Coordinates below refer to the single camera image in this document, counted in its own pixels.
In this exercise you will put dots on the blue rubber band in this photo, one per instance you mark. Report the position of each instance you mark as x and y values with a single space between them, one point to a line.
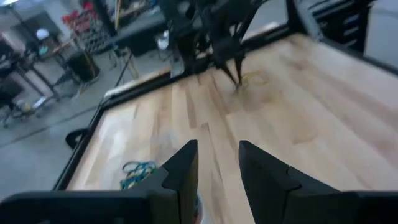
136 174

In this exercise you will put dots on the black frame clamp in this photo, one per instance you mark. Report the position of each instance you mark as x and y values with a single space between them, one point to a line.
76 138

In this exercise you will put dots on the black trash bin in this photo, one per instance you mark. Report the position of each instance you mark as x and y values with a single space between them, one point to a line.
84 65

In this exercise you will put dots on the wooden top workbench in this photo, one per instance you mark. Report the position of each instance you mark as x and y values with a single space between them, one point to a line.
40 71

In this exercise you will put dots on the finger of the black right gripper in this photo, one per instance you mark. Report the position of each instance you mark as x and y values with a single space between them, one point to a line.
240 73
229 71

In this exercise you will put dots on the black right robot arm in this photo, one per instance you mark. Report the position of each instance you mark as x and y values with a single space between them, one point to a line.
202 25

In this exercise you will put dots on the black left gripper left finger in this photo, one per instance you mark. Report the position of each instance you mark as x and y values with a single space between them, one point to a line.
177 193

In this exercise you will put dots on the white globe lamp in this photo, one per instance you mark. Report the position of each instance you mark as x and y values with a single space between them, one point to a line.
42 34

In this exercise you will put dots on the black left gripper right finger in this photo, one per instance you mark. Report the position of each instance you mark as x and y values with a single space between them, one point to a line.
273 186

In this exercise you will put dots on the shelf with red bins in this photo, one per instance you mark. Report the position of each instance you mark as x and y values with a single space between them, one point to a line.
84 25

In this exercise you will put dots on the black work table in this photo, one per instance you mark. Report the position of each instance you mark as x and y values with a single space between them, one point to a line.
140 34

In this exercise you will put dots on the yellow rubber band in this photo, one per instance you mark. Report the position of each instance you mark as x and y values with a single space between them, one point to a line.
262 81

